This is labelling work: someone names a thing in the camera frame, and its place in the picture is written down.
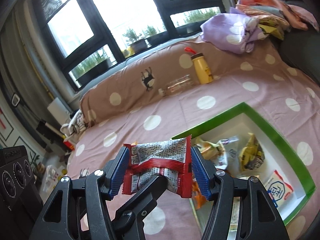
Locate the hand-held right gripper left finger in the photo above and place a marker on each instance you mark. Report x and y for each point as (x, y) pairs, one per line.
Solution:
(120, 170)

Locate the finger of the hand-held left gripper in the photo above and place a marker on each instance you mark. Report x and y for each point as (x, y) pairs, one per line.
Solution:
(140, 205)

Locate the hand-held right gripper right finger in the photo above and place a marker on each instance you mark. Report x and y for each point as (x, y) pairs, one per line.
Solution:
(200, 175)

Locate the pale yellow snack packet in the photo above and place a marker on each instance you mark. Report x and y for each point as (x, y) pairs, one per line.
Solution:
(207, 148)

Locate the silver white snack packet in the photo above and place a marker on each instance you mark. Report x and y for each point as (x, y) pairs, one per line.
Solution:
(228, 152)

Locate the yellow black snack packet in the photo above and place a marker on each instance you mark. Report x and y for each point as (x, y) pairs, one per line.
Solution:
(252, 152)

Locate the white red snack packet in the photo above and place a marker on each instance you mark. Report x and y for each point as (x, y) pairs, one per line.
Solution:
(277, 187)

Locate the green cardboard box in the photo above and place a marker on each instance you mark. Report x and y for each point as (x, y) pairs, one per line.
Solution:
(275, 146)

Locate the potted plant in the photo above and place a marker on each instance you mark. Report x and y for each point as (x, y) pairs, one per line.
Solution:
(36, 166)

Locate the clear plastic bag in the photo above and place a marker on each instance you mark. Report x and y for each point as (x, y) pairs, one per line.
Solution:
(52, 177)

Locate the red paper bag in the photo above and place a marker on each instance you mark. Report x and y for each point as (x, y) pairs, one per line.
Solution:
(68, 143)

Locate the striped cloth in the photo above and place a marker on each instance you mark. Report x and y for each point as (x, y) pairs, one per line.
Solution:
(77, 122)

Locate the brown polka-dot pillow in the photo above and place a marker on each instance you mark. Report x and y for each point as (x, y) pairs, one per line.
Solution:
(125, 85)

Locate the clear plastic bottle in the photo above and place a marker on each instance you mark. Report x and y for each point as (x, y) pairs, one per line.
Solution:
(178, 85)

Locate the black window planter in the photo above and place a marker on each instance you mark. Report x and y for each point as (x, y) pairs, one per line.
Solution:
(92, 72)
(140, 43)

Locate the pink polka-dot bedsheet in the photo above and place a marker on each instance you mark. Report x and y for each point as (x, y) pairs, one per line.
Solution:
(250, 80)

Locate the purple polka-dot cloth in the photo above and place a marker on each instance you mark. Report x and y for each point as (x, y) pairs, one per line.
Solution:
(225, 32)

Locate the dark grey sofa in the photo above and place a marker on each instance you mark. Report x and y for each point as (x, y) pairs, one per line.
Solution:
(300, 52)

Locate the black-framed window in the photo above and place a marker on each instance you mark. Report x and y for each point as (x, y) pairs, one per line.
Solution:
(112, 10)

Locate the yellow printed cloth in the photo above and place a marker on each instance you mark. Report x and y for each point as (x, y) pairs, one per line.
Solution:
(272, 28)

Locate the pink orange cloth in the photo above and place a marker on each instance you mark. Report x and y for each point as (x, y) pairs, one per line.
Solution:
(262, 0)

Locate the small white wall device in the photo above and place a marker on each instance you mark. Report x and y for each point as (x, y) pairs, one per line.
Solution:
(15, 100)

